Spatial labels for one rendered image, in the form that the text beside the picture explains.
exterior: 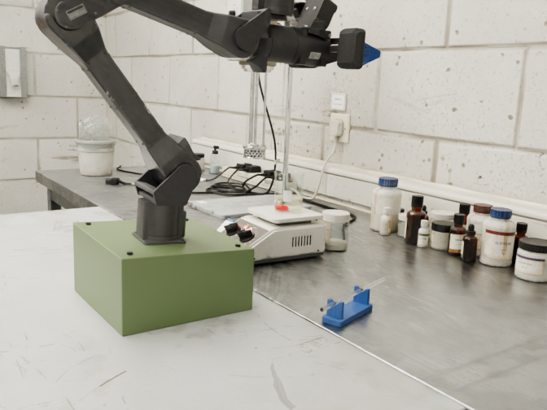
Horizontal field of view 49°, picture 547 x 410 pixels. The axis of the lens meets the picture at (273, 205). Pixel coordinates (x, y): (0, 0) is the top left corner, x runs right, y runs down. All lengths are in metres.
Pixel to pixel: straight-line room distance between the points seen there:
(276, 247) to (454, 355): 0.45
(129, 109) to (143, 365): 0.34
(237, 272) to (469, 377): 0.36
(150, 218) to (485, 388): 0.50
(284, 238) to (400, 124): 0.62
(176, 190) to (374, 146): 0.96
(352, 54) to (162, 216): 0.38
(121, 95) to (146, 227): 0.19
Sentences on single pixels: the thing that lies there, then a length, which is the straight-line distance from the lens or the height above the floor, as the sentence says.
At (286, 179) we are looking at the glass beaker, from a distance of 1.21.
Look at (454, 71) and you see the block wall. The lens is 1.57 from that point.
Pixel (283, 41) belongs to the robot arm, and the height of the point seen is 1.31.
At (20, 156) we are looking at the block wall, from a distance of 3.53.
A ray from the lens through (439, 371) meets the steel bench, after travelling 0.81.
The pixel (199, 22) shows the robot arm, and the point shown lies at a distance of 0.90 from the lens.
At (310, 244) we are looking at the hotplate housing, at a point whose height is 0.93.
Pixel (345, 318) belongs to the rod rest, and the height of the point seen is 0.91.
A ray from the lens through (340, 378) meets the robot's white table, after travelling 0.76.
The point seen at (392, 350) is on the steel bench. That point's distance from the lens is 0.85.
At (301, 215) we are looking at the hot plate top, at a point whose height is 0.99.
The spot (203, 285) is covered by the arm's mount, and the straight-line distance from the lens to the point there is 0.89.
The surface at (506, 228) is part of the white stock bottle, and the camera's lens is 1.29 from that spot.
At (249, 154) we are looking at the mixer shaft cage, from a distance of 1.66.
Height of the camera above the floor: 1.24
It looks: 11 degrees down
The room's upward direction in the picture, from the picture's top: 2 degrees clockwise
